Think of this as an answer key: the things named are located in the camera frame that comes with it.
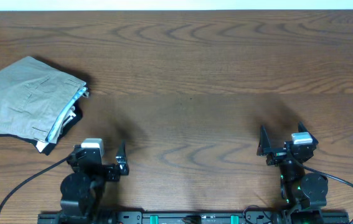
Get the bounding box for white folded garment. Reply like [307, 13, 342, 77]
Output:
[35, 106, 76, 153]

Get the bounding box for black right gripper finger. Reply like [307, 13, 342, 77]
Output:
[257, 126, 272, 156]
[298, 121, 319, 144]

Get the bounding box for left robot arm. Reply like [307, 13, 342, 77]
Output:
[59, 138, 129, 224]

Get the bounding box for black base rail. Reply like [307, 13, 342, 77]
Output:
[37, 208, 350, 224]

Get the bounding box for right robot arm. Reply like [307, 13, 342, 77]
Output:
[257, 123, 328, 223]

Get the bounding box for grey-green shorts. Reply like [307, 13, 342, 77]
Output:
[0, 57, 87, 141]

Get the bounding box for black folded garment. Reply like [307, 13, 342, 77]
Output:
[0, 102, 83, 156]

